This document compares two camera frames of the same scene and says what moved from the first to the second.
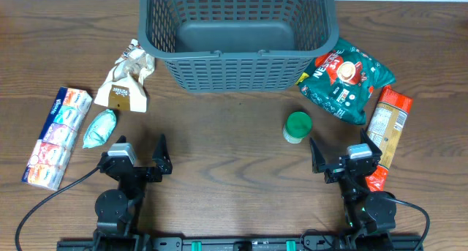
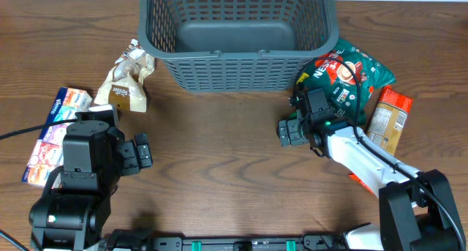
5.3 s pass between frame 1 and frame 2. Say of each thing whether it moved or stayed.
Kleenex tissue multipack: stayed
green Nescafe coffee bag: stayed
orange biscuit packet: stayed
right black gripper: moved
